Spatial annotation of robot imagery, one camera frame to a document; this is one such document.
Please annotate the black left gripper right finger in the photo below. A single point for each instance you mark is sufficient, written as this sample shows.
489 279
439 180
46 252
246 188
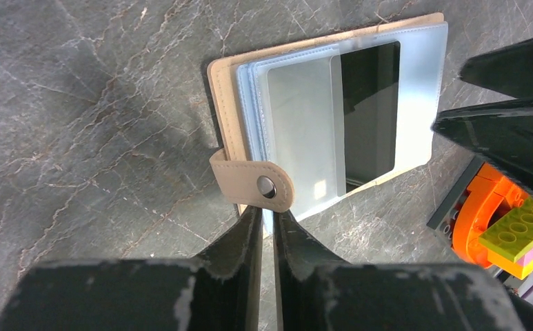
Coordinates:
318 290

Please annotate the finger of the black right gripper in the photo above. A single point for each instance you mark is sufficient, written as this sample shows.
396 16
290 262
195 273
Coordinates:
507 70
501 133

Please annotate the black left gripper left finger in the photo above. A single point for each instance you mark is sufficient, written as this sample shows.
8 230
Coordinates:
216 289

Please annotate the black credit card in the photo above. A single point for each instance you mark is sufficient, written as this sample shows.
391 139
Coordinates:
370 79

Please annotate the beige leather card holder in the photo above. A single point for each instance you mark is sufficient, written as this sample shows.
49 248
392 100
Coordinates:
281 116

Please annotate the orange bowl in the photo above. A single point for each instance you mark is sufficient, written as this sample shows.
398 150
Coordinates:
489 194

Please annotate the coloured toy blocks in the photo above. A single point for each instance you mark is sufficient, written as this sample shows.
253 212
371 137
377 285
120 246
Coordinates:
509 241

